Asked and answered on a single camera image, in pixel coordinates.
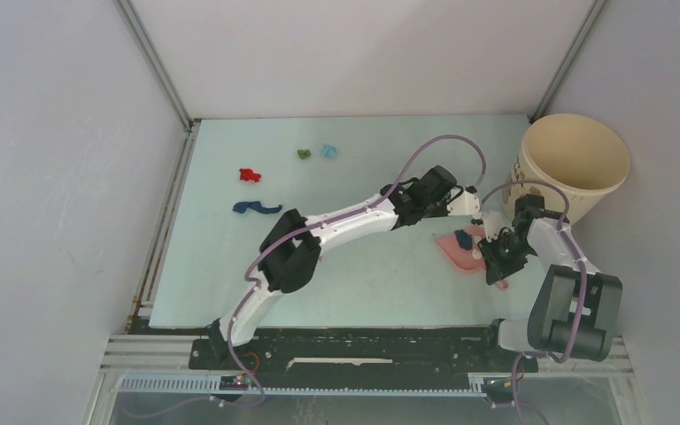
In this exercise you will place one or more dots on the small dark blue paper scrap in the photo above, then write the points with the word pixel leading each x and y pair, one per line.
pixel 464 240

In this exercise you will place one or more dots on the red paper scrap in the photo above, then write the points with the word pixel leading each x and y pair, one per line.
pixel 249 175

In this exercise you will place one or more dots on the right aluminium frame post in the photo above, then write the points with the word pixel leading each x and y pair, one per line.
pixel 583 34

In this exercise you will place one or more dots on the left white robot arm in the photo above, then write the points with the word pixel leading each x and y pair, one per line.
pixel 291 251

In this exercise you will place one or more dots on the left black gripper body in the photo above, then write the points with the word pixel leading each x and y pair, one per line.
pixel 436 210

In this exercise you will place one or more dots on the pink plastic dustpan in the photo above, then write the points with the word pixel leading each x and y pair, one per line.
pixel 466 262

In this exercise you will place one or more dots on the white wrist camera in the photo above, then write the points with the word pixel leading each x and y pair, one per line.
pixel 464 201
pixel 490 224

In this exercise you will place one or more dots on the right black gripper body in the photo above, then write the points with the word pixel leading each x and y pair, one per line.
pixel 506 253

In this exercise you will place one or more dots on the left aluminium frame post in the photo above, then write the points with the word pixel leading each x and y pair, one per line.
pixel 145 44

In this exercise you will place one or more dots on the aluminium frame post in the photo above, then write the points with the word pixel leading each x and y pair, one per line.
pixel 583 34
pixel 145 44

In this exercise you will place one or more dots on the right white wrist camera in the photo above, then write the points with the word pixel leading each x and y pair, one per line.
pixel 490 224

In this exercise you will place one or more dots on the long dark blue paper scrap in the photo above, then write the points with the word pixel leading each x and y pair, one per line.
pixel 256 206

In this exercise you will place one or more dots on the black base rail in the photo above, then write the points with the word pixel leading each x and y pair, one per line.
pixel 395 357

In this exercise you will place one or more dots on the grey cable duct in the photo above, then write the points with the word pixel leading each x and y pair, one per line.
pixel 218 385

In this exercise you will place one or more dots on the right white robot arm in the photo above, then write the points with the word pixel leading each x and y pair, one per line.
pixel 576 309

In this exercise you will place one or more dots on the beige paper bucket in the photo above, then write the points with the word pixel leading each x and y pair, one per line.
pixel 579 155

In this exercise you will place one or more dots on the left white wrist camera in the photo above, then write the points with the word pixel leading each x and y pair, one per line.
pixel 464 201

